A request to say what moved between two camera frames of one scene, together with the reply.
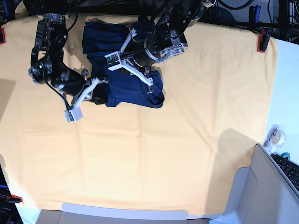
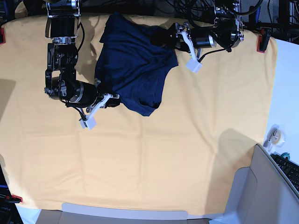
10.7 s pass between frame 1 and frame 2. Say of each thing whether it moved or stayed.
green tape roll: stayed
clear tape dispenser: stayed
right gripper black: moved
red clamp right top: stayed
